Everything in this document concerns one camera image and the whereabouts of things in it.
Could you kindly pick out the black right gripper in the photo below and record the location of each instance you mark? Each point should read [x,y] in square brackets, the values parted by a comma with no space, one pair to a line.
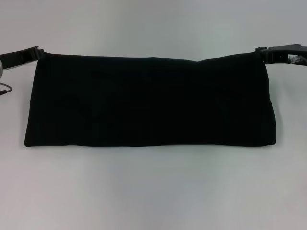
[287,54]

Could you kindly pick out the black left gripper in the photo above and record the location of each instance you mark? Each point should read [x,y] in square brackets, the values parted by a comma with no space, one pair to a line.
[16,58]

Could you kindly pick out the black shirt with FREE print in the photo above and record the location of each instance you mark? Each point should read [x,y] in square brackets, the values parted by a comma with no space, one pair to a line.
[148,100]

